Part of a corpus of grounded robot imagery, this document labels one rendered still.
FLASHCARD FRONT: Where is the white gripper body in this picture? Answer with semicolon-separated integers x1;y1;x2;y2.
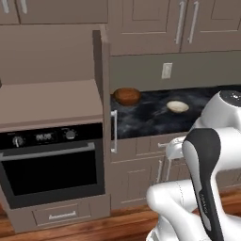
165;137;188;160

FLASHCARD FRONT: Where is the beige base cabinet door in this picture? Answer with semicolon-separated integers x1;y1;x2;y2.
110;155;166;210
163;156;241;191

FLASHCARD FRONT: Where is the beige counter drawer front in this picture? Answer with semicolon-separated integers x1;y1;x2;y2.
136;133;189;157

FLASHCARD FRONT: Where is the small white bowl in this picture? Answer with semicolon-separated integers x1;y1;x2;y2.
166;100;190;114

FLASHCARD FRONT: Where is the brown bowl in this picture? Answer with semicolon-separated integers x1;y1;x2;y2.
112;87;142;106

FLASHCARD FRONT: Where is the open beige cabinet door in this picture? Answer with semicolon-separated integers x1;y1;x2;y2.
91;24;119;155

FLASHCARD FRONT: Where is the open beige cabinet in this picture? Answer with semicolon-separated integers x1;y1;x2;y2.
0;24;105;134

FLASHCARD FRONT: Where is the oven knob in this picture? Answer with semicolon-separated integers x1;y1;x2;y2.
11;136;25;149
63;128;78;141

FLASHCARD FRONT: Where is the black built-in oven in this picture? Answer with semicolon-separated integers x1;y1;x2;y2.
0;122;106;210

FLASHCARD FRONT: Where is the beige drawer under oven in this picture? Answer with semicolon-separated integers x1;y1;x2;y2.
32;201;92;228

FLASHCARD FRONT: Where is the silver base cabinet handle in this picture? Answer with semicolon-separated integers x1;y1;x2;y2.
165;158;172;182
155;159;164;185

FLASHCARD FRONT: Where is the silver open door handle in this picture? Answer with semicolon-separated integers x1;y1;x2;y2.
110;109;119;154

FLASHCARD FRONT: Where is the white wall outlet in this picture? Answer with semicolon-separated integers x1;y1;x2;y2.
161;62;173;80

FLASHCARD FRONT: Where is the silver wall cabinet handle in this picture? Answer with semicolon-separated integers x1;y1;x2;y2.
186;0;201;44
0;0;10;14
174;0;187;45
20;0;29;15

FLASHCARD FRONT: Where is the beige wall cabinet door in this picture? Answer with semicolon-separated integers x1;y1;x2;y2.
180;0;241;54
14;0;109;25
107;0;186;56
0;0;21;25

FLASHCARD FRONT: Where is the silver oven door handle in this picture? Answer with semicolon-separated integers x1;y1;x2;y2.
0;142;96;162

